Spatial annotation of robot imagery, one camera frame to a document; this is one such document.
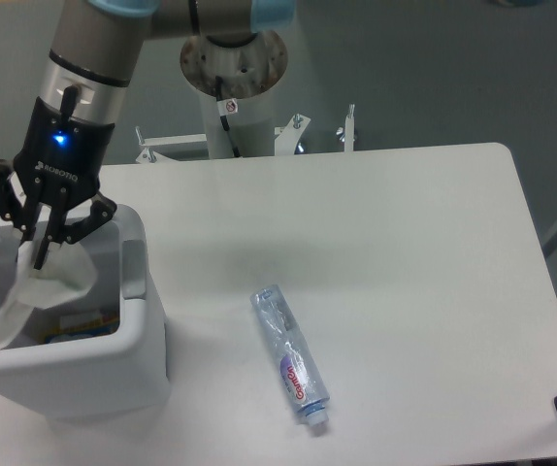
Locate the white trash can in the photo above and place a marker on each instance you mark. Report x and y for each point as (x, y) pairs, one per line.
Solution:
(122, 371)

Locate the crushed clear plastic bottle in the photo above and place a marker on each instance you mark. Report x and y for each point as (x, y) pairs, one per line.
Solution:
(305, 389)

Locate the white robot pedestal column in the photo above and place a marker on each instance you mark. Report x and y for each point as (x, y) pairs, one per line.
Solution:
(234, 78)

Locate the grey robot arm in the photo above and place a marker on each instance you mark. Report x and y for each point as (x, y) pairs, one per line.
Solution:
(92, 59)

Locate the white metal bracket middle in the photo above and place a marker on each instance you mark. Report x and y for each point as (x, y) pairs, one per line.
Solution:
(289, 138)

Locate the white cardboard box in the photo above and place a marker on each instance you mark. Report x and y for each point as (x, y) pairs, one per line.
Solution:
(67, 275)

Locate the white metal frame left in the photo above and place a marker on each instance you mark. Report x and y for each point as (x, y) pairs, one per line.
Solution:
(154, 150)

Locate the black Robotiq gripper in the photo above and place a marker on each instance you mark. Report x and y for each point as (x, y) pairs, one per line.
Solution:
(59, 166)

